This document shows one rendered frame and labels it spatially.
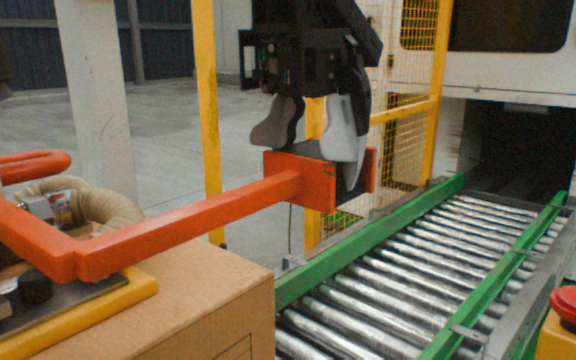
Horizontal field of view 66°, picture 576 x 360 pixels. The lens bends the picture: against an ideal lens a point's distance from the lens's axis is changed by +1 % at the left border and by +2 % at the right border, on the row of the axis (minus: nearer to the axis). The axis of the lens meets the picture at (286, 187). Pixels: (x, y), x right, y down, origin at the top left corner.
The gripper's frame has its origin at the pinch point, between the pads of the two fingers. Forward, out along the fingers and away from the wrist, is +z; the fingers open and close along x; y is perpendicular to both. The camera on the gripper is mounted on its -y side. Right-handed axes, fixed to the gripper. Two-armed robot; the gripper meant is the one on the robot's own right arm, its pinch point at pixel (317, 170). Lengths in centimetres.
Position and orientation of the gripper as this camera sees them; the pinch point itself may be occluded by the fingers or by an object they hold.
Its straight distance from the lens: 45.3
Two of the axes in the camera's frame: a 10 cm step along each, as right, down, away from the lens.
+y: -6.4, 2.6, -7.2
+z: 0.1, 9.4, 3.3
